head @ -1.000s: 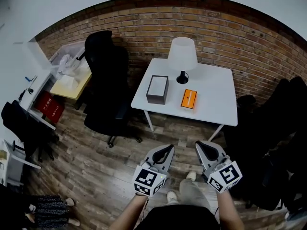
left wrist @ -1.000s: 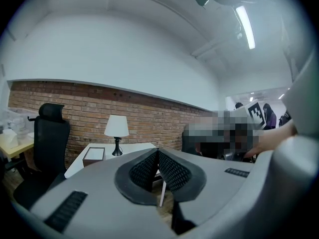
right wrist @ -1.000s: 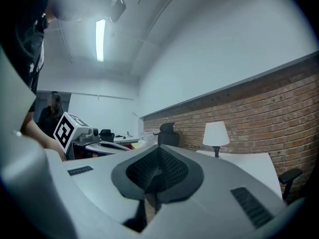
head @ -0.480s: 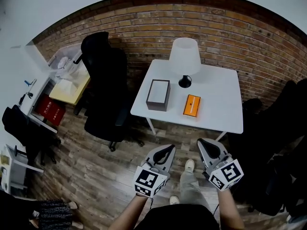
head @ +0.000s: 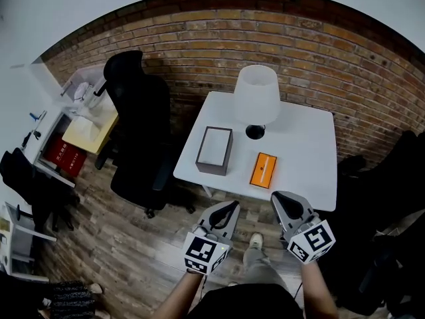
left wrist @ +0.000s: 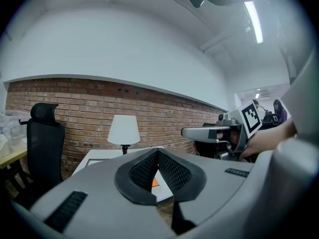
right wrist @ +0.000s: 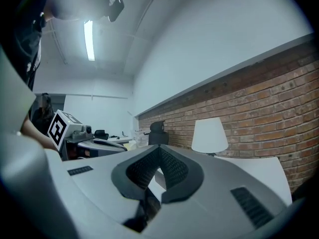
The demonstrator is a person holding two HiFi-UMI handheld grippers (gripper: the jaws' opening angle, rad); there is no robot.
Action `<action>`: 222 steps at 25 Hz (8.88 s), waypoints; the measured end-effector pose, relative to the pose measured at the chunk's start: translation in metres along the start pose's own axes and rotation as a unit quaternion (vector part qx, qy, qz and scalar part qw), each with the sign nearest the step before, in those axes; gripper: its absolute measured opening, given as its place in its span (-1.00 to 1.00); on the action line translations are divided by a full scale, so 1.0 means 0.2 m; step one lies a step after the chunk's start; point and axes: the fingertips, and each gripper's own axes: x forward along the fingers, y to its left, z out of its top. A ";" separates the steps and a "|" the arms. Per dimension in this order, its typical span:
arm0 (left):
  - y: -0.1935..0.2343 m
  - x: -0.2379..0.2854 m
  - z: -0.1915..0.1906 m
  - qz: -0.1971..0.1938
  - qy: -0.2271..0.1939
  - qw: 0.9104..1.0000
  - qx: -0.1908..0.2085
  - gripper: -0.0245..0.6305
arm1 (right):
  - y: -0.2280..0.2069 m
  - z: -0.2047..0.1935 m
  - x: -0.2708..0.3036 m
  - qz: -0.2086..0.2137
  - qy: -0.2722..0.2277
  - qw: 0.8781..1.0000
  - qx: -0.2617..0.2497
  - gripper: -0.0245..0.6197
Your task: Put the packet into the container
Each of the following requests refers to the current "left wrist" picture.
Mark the orange box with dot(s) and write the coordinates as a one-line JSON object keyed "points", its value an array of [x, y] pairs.
{"points": [[155, 183]]}

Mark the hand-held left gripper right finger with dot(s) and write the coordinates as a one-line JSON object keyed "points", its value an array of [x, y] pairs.
{"points": [[214, 180]]}

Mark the person's right forearm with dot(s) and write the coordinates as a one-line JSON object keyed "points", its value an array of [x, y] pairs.
{"points": [[271, 138]]}

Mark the ceiling tube light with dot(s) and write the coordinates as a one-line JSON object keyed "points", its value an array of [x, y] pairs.
{"points": [[254, 21]]}

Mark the white table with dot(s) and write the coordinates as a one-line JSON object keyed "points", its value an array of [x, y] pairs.
{"points": [[104, 154]]}

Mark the white shade table lamp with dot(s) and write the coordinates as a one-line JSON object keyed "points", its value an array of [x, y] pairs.
{"points": [[123, 129]]}

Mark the person's right hand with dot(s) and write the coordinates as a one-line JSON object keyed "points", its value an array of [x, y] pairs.
{"points": [[233, 137]]}

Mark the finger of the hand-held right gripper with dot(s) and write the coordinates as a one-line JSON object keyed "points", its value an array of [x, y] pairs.
{"points": [[197, 133]]}

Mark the yellow table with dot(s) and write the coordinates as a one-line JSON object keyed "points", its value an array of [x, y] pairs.
{"points": [[12, 158]]}

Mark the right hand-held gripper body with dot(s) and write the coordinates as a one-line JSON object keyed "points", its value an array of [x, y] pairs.
{"points": [[249, 118]]}

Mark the black office chair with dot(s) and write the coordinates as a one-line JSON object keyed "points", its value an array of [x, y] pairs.
{"points": [[45, 146]]}

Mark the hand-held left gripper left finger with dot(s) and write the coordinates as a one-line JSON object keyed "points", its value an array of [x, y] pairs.
{"points": [[99, 195]]}

